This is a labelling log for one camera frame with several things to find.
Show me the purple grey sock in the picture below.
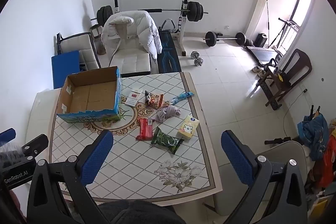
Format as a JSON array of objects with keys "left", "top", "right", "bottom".
[{"left": 155, "top": 105, "right": 181, "bottom": 123}]

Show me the red snack packet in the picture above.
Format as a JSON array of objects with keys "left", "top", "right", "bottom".
[{"left": 135, "top": 118, "right": 153, "bottom": 141}]

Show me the dark wooden chair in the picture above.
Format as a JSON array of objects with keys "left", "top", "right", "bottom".
[{"left": 256, "top": 49, "right": 313, "bottom": 110}]

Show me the camera tripod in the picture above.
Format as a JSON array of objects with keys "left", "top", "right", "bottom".
[{"left": 268, "top": 18, "right": 298, "bottom": 49}]

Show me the black weight bench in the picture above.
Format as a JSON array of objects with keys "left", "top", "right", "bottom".
[{"left": 157, "top": 30, "right": 182, "bottom": 73}]

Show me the open cardboard box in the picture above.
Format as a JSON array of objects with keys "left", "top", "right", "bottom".
[{"left": 56, "top": 67, "right": 121, "bottom": 123}]

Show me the white folding chair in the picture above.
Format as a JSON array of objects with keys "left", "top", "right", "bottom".
[{"left": 56, "top": 32, "right": 101, "bottom": 70}]

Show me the yellow tissue pack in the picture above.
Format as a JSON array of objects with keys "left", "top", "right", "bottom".
[{"left": 177, "top": 115, "right": 199, "bottom": 140}]

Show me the patterned tablecloth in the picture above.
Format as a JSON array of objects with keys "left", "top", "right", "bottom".
[{"left": 48, "top": 71, "right": 223, "bottom": 207}]

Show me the blue milk powder sachet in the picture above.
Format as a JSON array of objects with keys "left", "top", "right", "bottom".
[{"left": 170, "top": 92, "right": 195, "bottom": 105}]

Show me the blue bag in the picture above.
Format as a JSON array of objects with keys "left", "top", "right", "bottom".
[{"left": 297, "top": 113, "right": 329, "bottom": 161}]

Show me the white puffer jacket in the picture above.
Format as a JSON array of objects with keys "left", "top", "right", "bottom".
[{"left": 101, "top": 10, "right": 162, "bottom": 60}]

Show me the chrome dumbbell pair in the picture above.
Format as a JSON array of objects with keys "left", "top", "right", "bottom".
[{"left": 190, "top": 51, "right": 204, "bottom": 67}]

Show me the orange cartoon snack bag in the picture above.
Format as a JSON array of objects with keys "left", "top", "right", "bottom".
[{"left": 145, "top": 90, "right": 163, "bottom": 110}]

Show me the white red cigarette box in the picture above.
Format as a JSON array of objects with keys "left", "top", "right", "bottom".
[{"left": 125, "top": 89, "right": 142, "bottom": 107}]

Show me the barbell on rack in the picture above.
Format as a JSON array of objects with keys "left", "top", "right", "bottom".
[{"left": 91, "top": 1, "right": 208, "bottom": 27}]

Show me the blue foam board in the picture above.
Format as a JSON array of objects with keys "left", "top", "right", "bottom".
[{"left": 51, "top": 51, "right": 80, "bottom": 89}]

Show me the floor barbell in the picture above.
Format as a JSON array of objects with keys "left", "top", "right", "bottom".
[{"left": 203, "top": 31, "right": 253, "bottom": 47}]

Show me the white padded chair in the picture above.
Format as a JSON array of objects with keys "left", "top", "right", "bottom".
[{"left": 105, "top": 37, "right": 151, "bottom": 77}]

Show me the small black speaker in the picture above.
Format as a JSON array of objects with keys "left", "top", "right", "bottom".
[{"left": 253, "top": 33, "right": 268, "bottom": 48}]

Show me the green snack packet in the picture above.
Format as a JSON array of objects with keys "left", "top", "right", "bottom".
[{"left": 151, "top": 127, "right": 184, "bottom": 155}]

